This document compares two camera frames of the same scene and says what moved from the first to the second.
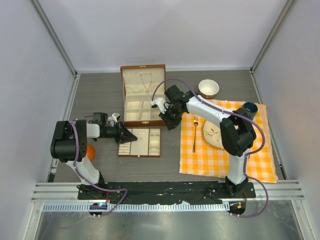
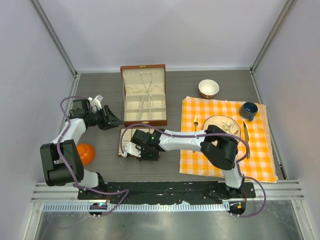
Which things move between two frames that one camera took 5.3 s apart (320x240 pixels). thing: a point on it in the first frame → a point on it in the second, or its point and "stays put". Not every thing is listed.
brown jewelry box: (138, 82) stays put
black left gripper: (123, 135) → (109, 121)
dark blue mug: (251, 109) stays put
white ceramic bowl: (208, 88) stays put
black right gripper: (171, 124) → (155, 157)
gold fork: (195, 123) stays put
